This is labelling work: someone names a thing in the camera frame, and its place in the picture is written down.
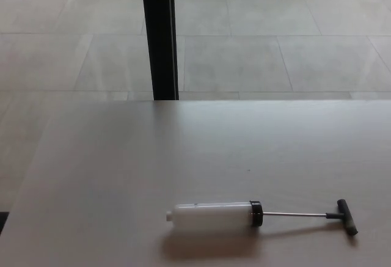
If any black vertical post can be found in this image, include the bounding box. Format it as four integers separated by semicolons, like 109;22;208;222
140;0;180;101

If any white air pump black handle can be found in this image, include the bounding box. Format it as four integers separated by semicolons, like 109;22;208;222
166;199;359;237

